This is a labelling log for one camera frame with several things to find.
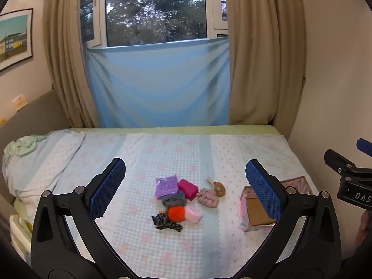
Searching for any window with white frame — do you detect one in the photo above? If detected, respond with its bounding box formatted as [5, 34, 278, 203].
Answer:
[80, 0, 230, 48]

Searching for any beige curtain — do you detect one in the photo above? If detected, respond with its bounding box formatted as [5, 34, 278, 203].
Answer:
[224, 0, 307, 140]
[43, 0, 101, 128]

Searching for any purple plastic packet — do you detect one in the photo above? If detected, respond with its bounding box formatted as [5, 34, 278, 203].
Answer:
[155, 174, 178, 198]

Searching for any grey rolled cloth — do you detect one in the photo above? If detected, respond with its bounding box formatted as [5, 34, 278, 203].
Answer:
[161, 191, 188, 208]

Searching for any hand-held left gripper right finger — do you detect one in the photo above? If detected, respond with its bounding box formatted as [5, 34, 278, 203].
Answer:
[237, 159, 342, 279]

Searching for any magenta sponge block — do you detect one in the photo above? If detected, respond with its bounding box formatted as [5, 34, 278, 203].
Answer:
[177, 179, 199, 201]

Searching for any small doll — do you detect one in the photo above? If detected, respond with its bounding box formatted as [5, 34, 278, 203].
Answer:
[197, 176, 226, 208]

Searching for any orange fluffy pom-pom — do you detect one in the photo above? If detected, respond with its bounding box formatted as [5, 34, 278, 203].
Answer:
[167, 206, 189, 224]

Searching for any framed wall picture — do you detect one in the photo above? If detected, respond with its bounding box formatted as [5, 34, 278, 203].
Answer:
[0, 8, 34, 72]

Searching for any pink cardboard box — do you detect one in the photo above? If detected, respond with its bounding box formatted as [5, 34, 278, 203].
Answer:
[239, 176, 314, 232]

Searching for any light green bed sheet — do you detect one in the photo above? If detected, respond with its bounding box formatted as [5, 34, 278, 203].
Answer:
[68, 124, 284, 136]

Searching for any person's right hand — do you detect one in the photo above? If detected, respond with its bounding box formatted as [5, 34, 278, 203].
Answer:
[360, 211, 372, 249]

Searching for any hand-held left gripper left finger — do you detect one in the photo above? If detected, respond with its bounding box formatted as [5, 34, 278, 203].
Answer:
[30, 157, 137, 279]

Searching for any pillow with checked case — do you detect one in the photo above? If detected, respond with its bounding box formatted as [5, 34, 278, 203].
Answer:
[2, 131, 86, 207]

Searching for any black patterned scrunchie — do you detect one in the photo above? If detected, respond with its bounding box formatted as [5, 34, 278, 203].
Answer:
[151, 213, 183, 233]

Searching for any light pink sponge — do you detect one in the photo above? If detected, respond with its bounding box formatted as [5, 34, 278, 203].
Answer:
[184, 205, 202, 224]

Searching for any grey headboard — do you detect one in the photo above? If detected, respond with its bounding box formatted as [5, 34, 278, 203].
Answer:
[0, 89, 70, 152]

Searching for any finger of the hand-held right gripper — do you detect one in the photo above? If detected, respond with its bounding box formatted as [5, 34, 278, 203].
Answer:
[324, 149, 372, 178]
[356, 138, 372, 153]

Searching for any light blue hanging cloth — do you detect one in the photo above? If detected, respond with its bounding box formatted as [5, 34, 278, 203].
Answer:
[84, 36, 231, 128]

